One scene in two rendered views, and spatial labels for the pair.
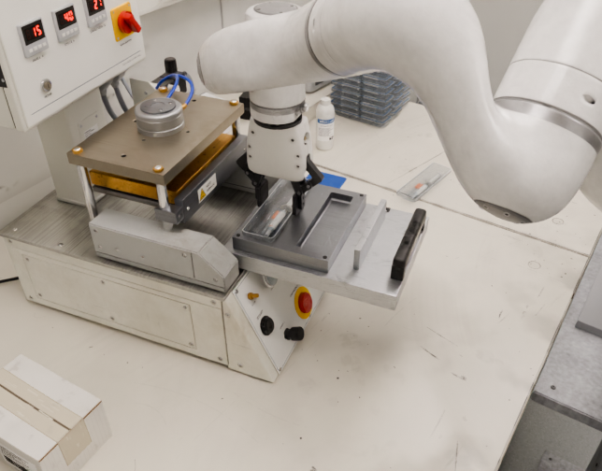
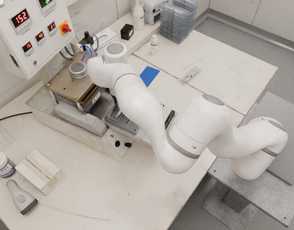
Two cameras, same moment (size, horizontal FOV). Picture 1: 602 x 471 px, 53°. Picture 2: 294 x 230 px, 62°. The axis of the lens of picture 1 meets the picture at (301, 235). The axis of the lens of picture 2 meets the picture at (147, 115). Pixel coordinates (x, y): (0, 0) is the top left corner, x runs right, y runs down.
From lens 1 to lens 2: 0.39 m
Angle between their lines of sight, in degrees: 18
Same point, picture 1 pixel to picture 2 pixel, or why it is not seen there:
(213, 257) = (97, 126)
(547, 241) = (231, 107)
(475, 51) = (156, 130)
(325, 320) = not seen: hidden behind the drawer
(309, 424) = (129, 178)
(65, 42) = (40, 44)
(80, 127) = (50, 68)
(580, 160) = (189, 163)
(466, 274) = not seen: hidden behind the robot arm
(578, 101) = (189, 148)
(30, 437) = (38, 181)
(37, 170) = not seen: hidden behind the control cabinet
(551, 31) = (186, 121)
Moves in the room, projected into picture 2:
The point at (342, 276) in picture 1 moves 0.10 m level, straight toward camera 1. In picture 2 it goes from (140, 136) to (136, 156)
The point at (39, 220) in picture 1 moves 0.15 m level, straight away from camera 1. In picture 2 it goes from (39, 98) to (35, 78)
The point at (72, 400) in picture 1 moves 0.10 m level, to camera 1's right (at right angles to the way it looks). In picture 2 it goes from (51, 168) to (72, 170)
